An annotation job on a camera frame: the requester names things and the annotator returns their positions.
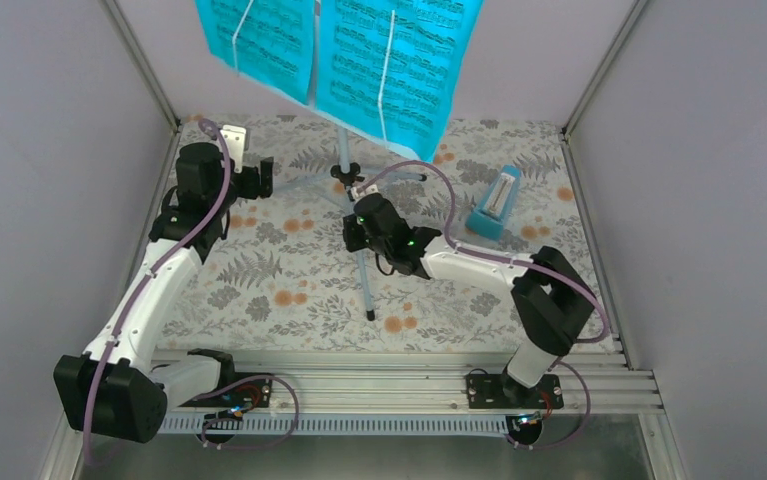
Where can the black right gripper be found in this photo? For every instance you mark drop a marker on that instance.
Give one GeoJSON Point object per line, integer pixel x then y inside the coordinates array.
{"type": "Point", "coordinates": [353, 242]}

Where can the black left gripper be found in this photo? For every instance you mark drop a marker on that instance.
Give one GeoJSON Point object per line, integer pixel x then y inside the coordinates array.
{"type": "Point", "coordinates": [251, 190]}

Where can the blue metronome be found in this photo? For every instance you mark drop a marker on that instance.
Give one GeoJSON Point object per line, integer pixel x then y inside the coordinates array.
{"type": "Point", "coordinates": [489, 217]}

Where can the blue sheet music pages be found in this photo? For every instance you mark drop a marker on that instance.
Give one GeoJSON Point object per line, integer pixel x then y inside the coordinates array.
{"type": "Point", "coordinates": [386, 70]}

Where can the light blue music stand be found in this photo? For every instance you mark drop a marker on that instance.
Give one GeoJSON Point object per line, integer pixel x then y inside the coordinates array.
{"type": "Point", "coordinates": [349, 175]}

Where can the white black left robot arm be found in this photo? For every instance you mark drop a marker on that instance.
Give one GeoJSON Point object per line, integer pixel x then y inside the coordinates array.
{"type": "Point", "coordinates": [112, 388]}

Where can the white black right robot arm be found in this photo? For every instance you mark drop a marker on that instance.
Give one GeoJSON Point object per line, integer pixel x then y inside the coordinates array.
{"type": "Point", "coordinates": [552, 302]}

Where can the floral patterned table mat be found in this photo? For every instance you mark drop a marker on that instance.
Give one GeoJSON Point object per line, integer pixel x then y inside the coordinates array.
{"type": "Point", "coordinates": [282, 279]}

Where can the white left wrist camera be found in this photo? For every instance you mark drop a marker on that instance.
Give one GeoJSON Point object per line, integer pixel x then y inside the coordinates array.
{"type": "Point", "coordinates": [235, 138]}

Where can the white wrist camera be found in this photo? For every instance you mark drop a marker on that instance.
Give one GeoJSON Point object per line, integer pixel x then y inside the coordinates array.
{"type": "Point", "coordinates": [235, 138]}
{"type": "Point", "coordinates": [359, 192]}

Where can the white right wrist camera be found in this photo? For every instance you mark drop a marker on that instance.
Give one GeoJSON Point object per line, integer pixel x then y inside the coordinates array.
{"type": "Point", "coordinates": [359, 192]}

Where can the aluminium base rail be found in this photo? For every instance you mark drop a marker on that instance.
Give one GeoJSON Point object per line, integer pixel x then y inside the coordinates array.
{"type": "Point", "coordinates": [400, 416]}

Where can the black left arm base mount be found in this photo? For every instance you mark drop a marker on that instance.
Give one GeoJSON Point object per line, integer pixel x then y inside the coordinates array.
{"type": "Point", "coordinates": [244, 390]}

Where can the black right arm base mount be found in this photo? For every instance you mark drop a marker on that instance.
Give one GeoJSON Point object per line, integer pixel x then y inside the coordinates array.
{"type": "Point", "coordinates": [485, 391]}

